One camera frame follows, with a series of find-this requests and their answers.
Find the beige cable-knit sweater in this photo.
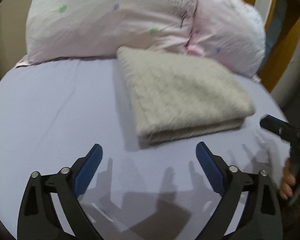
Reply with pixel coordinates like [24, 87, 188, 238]
[116, 47, 256, 146]

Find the person's right hand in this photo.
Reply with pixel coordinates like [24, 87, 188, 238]
[279, 159, 295, 200]

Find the lavender bed sheet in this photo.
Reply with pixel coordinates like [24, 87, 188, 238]
[0, 60, 289, 239]

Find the wooden headboard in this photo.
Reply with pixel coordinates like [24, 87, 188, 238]
[243, 0, 300, 92]

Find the pink floral pillow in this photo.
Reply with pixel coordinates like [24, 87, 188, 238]
[18, 0, 266, 77]

